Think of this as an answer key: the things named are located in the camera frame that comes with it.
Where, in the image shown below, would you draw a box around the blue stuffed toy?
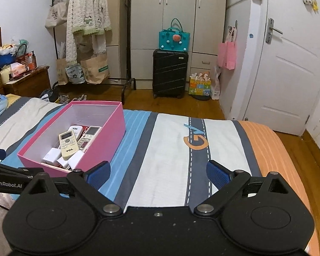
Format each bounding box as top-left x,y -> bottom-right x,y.
0,53 -> 16,68

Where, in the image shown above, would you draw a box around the red gift box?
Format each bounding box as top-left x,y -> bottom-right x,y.
16,53 -> 37,71

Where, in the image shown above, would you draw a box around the large white charger with prongs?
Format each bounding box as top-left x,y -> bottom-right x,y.
44,147 -> 61,166

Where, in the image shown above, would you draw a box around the clear white plastic bag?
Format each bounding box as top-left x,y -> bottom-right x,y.
210,67 -> 222,100

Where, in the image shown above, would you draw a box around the small white charger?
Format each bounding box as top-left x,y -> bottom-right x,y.
68,151 -> 86,170

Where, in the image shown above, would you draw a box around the tissue box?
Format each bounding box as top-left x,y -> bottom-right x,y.
9,63 -> 27,77

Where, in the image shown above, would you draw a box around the teal felt handbag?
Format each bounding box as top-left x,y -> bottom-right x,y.
159,18 -> 190,52

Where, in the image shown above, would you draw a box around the cream remote coloured buttons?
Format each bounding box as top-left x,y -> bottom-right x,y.
77,126 -> 102,150

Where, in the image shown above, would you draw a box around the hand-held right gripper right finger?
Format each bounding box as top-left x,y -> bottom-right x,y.
193,160 -> 296,215

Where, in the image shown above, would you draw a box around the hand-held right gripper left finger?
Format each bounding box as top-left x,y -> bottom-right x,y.
21,161 -> 123,216

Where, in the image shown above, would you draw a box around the black clothes rack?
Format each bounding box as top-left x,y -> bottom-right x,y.
51,0 -> 136,104

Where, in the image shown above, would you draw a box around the panda plush ornament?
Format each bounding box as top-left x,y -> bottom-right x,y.
299,0 -> 319,11

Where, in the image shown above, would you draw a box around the canvas tote bag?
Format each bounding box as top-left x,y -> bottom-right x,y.
45,1 -> 68,28

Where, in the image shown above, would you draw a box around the black floor bag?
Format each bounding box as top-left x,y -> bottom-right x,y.
40,89 -> 60,102

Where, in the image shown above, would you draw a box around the white remote with display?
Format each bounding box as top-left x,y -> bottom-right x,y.
59,131 -> 78,157

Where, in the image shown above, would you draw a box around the white door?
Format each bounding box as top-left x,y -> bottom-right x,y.
243,0 -> 320,136

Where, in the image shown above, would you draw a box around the brown paper bag green label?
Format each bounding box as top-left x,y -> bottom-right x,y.
81,55 -> 110,84

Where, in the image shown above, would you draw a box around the black suitcase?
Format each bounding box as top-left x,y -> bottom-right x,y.
153,49 -> 189,99

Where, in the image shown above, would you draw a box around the plain brown paper bag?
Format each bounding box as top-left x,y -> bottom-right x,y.
56,57 -> 70,86

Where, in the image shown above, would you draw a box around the white remote pink label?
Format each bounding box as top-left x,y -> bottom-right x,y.
69,125 -> 84,136

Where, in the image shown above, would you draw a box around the wooden nightstand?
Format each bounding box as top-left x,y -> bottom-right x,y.
3,67 -> 51,96

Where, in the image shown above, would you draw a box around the pink paper bag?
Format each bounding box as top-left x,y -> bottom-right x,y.
218,28 -> 237,70

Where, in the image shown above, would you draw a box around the pale wardrobe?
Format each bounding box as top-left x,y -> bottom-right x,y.
107,0 -> 227,91

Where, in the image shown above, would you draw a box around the colourful gift bag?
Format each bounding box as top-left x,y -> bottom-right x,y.
189,72 -> 212,96

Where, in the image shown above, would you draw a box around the pink cardboard box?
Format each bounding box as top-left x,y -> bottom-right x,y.
17,101 -> 126,178

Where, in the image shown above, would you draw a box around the white fluffy cardigan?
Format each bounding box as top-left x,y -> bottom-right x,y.
65,0 -> 112,62

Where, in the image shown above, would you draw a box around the printed white plastic bag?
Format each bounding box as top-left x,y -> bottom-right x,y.
65,64 -> 85,84

